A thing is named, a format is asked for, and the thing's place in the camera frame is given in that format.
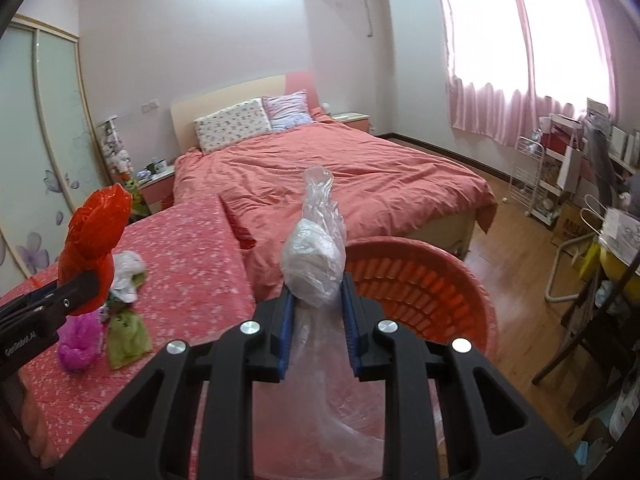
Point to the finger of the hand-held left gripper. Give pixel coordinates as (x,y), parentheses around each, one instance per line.
(75,296)

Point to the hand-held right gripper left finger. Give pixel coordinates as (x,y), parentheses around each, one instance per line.
(286,332)

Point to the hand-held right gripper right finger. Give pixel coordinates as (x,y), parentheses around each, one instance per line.
(350,330)

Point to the red plastic bag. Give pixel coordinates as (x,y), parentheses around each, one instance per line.
(92,230)

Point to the clear plastic bag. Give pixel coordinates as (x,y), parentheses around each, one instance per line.
(312,255)

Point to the red plastic basket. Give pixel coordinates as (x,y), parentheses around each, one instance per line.
(425,290)

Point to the person's left hand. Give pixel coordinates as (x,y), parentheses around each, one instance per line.
(27,420)

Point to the magenta plastic bag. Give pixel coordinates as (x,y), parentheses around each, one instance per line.
(77,345)

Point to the white crumpled plastic bag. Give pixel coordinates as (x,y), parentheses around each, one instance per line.
(127,275)

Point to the green plastic bag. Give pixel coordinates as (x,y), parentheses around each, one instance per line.
(127,337)

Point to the red floral tablecloth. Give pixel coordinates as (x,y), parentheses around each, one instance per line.
(185,270)

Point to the green plush toy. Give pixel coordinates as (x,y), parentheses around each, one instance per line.
(134,195)

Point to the pink nightstand with mugs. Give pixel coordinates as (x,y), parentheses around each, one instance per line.
(157,190)

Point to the wardrobe with purple flowers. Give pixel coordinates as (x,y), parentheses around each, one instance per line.
(45,160)

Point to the plush toy tower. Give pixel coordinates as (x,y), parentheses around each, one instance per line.
(114,150)

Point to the bed with red duvet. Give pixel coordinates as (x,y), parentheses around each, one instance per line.
(350,170)

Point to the white floral pillow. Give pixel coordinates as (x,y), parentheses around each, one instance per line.
(232,125)

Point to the purple striped pillow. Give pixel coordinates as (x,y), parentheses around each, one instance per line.
(287,110)

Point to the cream and pink headboard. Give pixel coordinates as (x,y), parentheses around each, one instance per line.
(200,102)

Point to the yellow basin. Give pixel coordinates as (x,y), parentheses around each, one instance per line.
(617,270)

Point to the printed paper sheet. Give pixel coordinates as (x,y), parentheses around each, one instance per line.
(622,232)

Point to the grey hanging cloth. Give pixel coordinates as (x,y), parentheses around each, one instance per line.
(600,155)

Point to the pink curtain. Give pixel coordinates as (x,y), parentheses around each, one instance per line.
(500,45)

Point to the cluttered desk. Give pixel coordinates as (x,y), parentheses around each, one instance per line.
(625,160)

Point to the white pipe cover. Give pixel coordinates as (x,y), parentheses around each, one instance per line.
(374,5)

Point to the white wall socket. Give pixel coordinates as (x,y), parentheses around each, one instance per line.
(150,106)

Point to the white metal chair frame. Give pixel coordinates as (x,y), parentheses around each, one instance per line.
(560,265)

